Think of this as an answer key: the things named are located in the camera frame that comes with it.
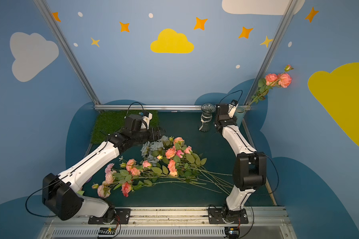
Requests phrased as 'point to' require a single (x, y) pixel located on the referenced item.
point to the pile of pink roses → (178, 162)
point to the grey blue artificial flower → (151, 150)
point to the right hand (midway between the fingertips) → (232, 115)
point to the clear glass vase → (207, 109)
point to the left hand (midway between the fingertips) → (160, 129)
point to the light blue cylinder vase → (239, 114)
